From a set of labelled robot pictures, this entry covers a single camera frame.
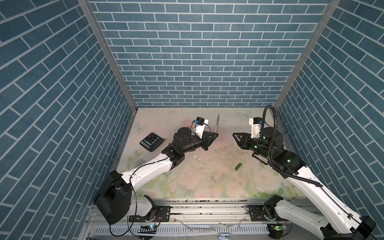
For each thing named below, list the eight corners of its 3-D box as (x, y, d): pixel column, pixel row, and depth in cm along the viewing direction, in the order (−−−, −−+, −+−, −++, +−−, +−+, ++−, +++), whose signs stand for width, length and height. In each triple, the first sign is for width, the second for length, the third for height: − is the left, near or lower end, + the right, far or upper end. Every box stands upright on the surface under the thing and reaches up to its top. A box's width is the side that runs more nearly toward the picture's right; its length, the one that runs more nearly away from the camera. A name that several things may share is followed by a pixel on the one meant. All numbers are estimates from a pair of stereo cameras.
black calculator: (140, 144, 102) (139, 142, 100) (153, 133, 108) (152, 131, 106) (151, 152, 98) (149, 150, 96) (163, 141, 104) (163, 138, 102)
